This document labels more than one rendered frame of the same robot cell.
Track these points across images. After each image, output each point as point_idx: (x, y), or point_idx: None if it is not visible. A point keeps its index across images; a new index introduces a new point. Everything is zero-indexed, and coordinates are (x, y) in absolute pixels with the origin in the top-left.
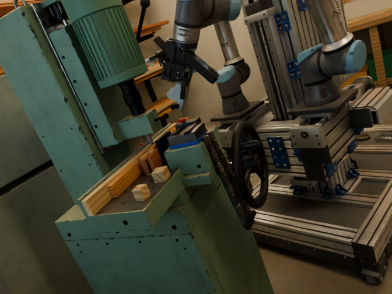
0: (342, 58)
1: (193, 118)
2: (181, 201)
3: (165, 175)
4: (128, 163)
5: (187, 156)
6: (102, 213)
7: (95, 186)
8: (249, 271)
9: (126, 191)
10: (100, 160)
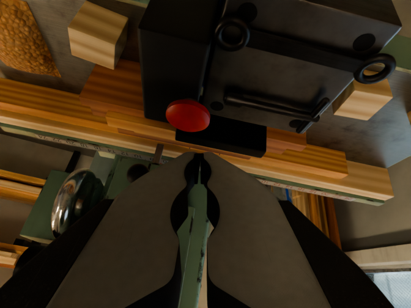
0: None
1: (151, 63)
2: None
3: (380, 82)
4: (255, 169)
5: None
6: (396, 160)
7: (344, 194)
8: None
9: (331, 142)
10: (202, 204)
